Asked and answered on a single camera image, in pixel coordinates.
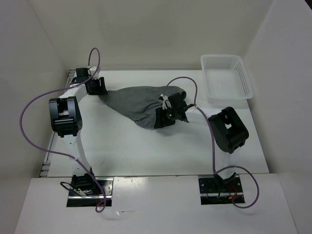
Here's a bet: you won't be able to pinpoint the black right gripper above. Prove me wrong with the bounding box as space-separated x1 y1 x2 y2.
154 106 178 129

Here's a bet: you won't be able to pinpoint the grey shorts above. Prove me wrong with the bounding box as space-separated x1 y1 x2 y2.
99 86 187 129

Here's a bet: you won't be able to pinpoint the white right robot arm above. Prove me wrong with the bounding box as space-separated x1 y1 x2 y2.
155 104 249 192

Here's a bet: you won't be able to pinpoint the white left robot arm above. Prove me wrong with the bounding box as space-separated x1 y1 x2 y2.
49 77 108 195

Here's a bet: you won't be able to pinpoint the white plastic basket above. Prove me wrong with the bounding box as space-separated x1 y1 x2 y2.
200 54 254 103

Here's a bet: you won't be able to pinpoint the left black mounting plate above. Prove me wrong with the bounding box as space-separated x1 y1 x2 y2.
60 177 114 208

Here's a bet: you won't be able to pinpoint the black mounting plate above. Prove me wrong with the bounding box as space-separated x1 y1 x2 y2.
198 175 245 205
60 177 114 208

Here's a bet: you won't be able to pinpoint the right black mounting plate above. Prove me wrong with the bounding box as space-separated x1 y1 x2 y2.
198 175 245 205

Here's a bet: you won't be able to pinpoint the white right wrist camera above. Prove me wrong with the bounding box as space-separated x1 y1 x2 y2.
159 94 172 110

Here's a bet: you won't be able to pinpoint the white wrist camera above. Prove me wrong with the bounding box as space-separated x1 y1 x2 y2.
159 94 172 110
87 66 101 80

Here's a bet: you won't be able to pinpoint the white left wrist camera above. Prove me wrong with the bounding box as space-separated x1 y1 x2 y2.
87 66 101 80

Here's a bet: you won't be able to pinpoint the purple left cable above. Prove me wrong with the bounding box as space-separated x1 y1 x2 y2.
19 48 111 214

